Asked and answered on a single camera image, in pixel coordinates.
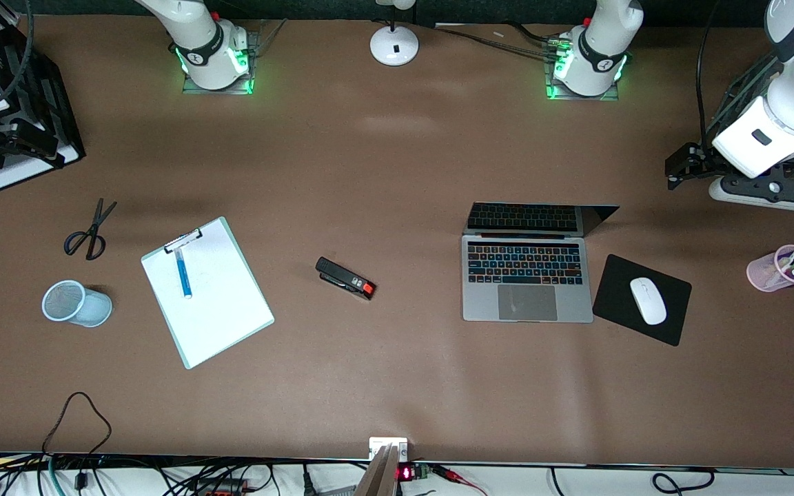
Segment black stapler red tip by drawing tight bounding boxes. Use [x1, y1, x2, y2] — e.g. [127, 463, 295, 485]
[315, 256, 377, 301]

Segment white mount plate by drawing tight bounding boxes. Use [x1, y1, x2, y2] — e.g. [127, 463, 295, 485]
[369, 437, 409, 462]

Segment thin black looped cable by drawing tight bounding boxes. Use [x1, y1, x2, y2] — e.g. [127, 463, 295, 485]
[42, 391, 112, 457]

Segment light blue mesh cup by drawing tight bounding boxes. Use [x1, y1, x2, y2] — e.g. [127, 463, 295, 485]
[41, 280, 113, 328]

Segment black mouse pad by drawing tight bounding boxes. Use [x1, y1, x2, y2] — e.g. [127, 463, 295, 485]
[592, 254, 693, 347]

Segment blue marker white cap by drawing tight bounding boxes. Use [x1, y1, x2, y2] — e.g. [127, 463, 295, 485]
[175, 248, 193, 299]

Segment white round-base stand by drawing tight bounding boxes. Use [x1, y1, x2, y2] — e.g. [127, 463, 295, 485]
[369, 0, 420, 68]

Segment red wire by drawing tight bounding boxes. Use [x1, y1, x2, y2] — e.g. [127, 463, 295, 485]
[431, 464, 489, 496]

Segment white sheet with faint scribbles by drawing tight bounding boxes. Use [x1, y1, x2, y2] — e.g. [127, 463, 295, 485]
[142, 222, 274, 366]

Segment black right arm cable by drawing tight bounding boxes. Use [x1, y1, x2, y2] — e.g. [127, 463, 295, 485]
[0, 0, 34, 107]

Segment white paper sheet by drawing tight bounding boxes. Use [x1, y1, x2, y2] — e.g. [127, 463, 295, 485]
[0, 148, 82, 192]

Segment black scissors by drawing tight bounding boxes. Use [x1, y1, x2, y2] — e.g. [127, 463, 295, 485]
[63, 198, 118, 261]

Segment black cable bundle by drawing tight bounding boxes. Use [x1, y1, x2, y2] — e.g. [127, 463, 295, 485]
[431, 23, 569, 57]

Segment pink translucent pen cup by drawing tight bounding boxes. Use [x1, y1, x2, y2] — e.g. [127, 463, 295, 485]
[746, 245, 794, 293]

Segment mint green clipboard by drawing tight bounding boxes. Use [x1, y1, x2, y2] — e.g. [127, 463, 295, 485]
[141, 216, 276, 370]

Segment white computer mouse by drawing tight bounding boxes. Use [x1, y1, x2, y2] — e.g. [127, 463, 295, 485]
[629, 277, 668, 326]

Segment black coiled cable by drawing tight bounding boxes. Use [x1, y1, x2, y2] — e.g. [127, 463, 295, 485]
[651, 468, 716, 494]

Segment black stacked paper tray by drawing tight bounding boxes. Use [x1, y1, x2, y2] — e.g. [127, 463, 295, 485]
[0, 0, 86, 192]

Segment silver laptop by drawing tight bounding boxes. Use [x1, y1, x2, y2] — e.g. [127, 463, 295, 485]
[462, 202, 620, 323]

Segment grey camera bracket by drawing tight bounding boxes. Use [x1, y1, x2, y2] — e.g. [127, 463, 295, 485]
[354, 444, 401, 496]

